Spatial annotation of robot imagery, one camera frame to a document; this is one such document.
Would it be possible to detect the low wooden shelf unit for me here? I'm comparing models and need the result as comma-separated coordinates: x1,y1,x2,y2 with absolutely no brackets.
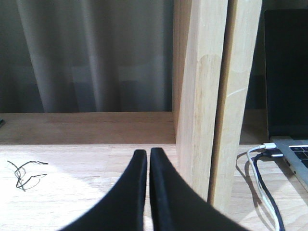
0,0,308,231

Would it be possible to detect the thin black wire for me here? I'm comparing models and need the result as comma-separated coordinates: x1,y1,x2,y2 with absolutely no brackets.
7,160,49,192

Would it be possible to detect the grey curtain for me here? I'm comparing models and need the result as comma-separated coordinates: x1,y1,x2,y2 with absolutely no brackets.
0,0,174,113

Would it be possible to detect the white usb cable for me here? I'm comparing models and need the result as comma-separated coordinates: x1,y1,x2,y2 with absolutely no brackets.
245,142,278,231

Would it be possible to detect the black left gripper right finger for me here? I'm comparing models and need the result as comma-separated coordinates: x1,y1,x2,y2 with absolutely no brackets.
150,148,245,231

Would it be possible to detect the silver laptop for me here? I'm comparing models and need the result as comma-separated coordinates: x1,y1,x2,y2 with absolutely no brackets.
264,9,308,188

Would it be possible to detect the dark blue usb cable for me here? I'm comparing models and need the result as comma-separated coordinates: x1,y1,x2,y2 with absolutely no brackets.
252,149,286,231

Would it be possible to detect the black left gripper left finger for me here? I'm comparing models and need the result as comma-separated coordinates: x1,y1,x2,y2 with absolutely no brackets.
62,149,147,231

